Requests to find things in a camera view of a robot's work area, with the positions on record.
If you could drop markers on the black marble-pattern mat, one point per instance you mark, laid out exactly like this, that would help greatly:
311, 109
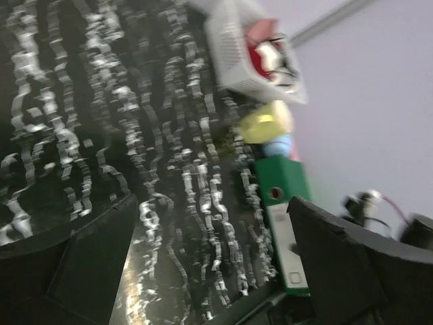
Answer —
102, 99

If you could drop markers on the white plastic laundry basket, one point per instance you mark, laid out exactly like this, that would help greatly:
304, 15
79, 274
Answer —
225, 26

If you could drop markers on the white bra with black straps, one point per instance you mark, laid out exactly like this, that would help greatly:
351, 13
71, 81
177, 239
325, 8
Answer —
277, 65

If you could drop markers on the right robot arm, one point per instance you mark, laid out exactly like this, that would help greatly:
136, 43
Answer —
360, 209

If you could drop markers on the blue pink cat-ear headphones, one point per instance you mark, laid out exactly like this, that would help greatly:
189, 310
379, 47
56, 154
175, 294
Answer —
282, 145

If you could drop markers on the green ring binder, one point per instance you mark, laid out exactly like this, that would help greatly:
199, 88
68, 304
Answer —
280, 179

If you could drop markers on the dark red lace bra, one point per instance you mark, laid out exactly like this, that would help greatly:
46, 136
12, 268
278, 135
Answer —
257, 62

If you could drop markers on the yellow mug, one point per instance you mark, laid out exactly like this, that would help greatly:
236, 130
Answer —
266, 123

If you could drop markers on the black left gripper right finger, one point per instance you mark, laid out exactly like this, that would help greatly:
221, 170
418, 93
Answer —
356, 276

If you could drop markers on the pink bra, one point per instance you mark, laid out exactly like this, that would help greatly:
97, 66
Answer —
260, 31

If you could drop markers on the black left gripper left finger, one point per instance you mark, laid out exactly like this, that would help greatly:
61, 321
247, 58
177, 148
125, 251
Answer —
69, 274

